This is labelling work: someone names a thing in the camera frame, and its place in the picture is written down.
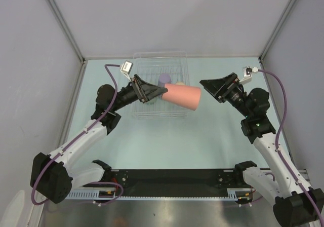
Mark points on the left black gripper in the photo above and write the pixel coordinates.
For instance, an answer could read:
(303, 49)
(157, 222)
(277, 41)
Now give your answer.
(139, 94)

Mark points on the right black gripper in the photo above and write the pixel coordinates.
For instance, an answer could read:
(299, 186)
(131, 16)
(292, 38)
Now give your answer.
(220, 88)

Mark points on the green cup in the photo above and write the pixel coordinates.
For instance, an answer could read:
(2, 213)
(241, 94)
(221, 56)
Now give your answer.
(152, 101)

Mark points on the purple cup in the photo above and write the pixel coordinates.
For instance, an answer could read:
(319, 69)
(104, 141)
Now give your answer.
(164, 78)

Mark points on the pink cup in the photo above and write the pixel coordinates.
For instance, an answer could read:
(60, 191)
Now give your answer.
(184, 96)

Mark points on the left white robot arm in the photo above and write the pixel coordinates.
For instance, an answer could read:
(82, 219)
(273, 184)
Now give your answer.
(53, 174)

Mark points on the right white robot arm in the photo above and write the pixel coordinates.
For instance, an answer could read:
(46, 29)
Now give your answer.
(293, 200)

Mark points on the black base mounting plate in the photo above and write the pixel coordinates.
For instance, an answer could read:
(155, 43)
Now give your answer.
(176, 178)

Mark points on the clear wire dish rack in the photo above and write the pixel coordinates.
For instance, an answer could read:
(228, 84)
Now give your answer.
(159, 68)

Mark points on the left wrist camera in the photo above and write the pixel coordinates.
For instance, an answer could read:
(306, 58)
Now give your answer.
(126, 68)

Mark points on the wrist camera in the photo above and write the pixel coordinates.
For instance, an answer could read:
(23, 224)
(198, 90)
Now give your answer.
(247, 74)
(126, 68)

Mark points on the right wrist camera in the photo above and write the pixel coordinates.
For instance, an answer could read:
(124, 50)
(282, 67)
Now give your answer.
(247, 74)

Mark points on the aluminium frame rail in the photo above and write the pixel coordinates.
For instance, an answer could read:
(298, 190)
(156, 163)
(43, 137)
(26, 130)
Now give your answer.
(305, 175)

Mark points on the light blue cable duct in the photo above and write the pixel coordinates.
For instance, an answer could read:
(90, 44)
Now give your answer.
(97, 194)

